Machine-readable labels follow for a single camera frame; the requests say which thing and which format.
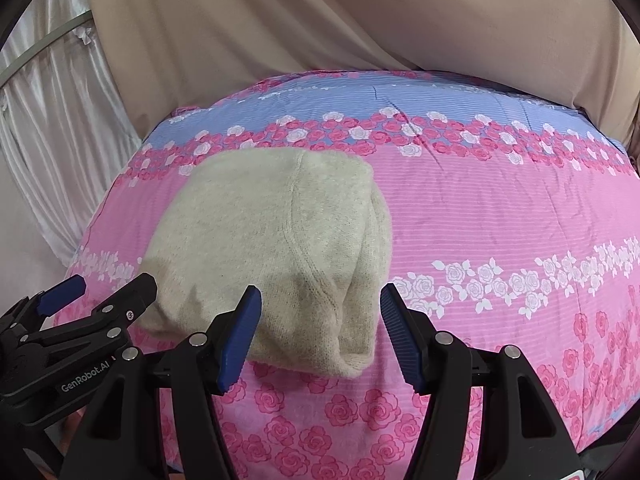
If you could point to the cream sweater with black hearts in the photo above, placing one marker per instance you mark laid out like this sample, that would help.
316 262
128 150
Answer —
311 230

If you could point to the beige curtain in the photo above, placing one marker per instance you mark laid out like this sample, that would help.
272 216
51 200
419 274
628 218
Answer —
165 54

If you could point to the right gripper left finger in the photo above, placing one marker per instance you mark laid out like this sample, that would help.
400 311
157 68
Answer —
121 434

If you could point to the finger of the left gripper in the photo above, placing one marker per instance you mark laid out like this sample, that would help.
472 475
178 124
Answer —
60 295
111 318

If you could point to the pink floral bed sheet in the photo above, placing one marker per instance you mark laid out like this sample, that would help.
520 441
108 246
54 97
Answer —
515 221

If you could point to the person's left hand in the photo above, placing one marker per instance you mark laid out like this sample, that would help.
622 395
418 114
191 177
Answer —
62 433

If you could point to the metal curtain rail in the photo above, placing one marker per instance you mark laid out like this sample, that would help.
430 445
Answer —
43 44

